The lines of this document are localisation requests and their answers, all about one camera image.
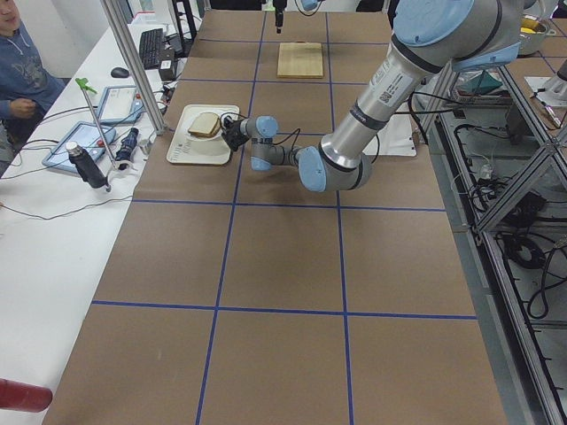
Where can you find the near teach pendant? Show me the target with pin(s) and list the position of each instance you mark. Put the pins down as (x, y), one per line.
(85, 135)

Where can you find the cream bear serving tray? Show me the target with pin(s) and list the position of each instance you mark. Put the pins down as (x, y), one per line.
(188, 149)

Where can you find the aluminium frame post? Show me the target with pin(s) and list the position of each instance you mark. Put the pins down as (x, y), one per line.
(129, 52)

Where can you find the black water bottle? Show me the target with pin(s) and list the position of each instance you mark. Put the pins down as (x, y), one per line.
(86, 166)

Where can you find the grabber stick green tip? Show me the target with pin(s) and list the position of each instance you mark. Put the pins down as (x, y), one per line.
(83, 84)

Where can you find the black computer mouse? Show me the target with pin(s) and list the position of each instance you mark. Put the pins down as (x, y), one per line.
(119, 73)

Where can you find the red cylinder bottle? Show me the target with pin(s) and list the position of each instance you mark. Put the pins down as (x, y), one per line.
(24, 397)

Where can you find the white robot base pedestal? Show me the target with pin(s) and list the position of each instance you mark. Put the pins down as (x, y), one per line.
(395, 139)

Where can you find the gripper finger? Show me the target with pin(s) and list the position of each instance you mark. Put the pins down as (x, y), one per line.
(279, 21)

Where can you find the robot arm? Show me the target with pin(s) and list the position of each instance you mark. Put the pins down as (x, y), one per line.
(304, 7)
(426, 36)

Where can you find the person in blue hoodie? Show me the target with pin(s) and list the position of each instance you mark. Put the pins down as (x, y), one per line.
(28, 90)

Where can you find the small metal cup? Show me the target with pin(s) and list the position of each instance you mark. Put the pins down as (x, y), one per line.
(145, 146)

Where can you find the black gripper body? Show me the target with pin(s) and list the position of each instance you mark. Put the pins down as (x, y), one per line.
(236, 131)
(278, 17)

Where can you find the bread slice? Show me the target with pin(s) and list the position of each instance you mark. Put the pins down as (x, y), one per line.
(204, 125)

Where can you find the bamboo cutting board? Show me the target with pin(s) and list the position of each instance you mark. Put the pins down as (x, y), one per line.
(300, 60)

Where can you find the far teach pendant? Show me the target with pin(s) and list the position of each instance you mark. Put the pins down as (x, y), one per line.
(120, 105)

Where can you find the black keyboard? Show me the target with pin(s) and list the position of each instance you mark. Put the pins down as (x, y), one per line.
(150, 46)

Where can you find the teach pendant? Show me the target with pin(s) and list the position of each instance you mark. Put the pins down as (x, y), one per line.
(120, 105)
(85, 135)

